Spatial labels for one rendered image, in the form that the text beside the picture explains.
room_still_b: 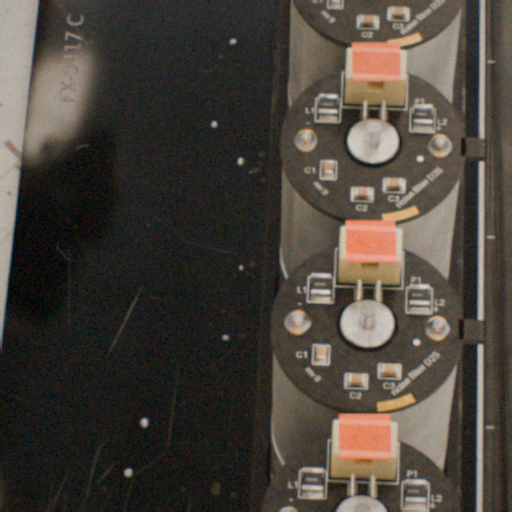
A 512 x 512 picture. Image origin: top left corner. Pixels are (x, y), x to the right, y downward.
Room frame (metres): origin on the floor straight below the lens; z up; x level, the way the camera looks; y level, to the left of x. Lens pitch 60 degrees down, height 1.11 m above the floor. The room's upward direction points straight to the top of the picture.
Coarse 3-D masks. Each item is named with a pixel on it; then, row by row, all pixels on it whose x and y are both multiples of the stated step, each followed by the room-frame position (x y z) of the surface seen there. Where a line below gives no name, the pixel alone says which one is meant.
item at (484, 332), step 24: (504, 0) 0.22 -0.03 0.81; (504, 24) 0.21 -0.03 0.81; (504, 48) 0.21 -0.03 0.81; (504, 72) 0.20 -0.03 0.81; (504, 96) 0.20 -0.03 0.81; (504, 120) 0.20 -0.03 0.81; (480, 144) 0.19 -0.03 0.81; (504, 144) 0.19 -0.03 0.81; (504, 168) 0.19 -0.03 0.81; (504, 192) 0.19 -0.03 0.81; (504, 216) 0.18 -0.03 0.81; (504, 240) 0.18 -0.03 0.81; (504, 264) 0.17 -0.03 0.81; (504, 288) 0.17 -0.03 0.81; (504, 312) 0.17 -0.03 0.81; (480, 336) 0.16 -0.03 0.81; (504, 336) 0.16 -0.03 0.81; (504, 360) 0.16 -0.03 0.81; (504, 384) 0.16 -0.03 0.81; (504, 408) 0.15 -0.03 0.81; (504, 432) 0.15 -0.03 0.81; (504, 456) 0.15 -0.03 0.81; (504, 480) 0.14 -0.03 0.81; (504, 504) 0.14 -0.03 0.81
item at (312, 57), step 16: (304, 32) 0.21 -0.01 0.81; (448, 32) 0.21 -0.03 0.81; (304, 48) 0.21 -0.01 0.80; (320, 48) 0.21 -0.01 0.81; (336, 48) 0.21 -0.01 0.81; (416, 48) 0.21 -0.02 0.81; (432, 48) 0.21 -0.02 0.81; (448, 48) 0.21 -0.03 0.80; (304, 64) 0.21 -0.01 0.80; (320, 64) 0.21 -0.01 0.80; (336, 64) 0.21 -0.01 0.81; (416, 64) 0.21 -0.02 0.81; (432, 64) 0.21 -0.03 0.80; (448, 64) 0.22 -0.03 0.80; (288, 80) 0.22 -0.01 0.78; (304, 80) 0.21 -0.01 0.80; (432, 80) 0.21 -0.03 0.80; (448, 80) 0.22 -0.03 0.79; (288, 96) 0.22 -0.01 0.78; (448, 96) 0.22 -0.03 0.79
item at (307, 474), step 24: (312, 456) 0.15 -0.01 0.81; (408, 456) 0.15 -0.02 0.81; (288, 480) 0.14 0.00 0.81; (312, 480) 0.14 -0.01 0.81; (336, 480) 0.14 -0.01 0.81; (360, 480) 0.14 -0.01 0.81; (384, 480) 0.14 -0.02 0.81; (408, 480) 0.14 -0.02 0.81; (432, 480) 0.14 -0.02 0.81; (264, 504) 0.14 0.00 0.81; (288, 504) 0.14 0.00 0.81; (312, 504) 0.14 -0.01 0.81; (336, 504) 0.14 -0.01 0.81; (384, 504) 0.14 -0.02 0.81; (408, 504) 0.14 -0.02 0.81; (432, 504) 0.14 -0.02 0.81; (456, 504) 0.14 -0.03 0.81
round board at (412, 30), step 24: (312, 0) 0.22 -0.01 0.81; (336, 0) 0.22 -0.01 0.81; (360, 0) 0.22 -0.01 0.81; (384, 0) 0.22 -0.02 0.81; (408, 0) 0.22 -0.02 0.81; (432, 0) 0.22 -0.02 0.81; (456, 0) 0.22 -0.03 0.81; (312, 24) 0.21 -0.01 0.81; (336, 24) 0.21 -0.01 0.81; (360, 24) 0.21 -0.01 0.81; (384, 24) 0.21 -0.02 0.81; (408, 24) 0.21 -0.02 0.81; (432, 24) 0.21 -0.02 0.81; (408, 48) 0.21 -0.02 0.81
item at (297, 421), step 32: (352, 320) 0.17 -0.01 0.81; (384, 320) 0.17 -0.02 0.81; (288, 384) 0.16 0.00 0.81; (448, 384) 0.16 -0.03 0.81; (288, 416) 0.16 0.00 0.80; (320, 416) 0.16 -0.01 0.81; (416, 416) 0.16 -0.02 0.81; (448, 416) 0.16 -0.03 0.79; (288, 448) 0.16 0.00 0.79; (416, 448) 0.16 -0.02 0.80
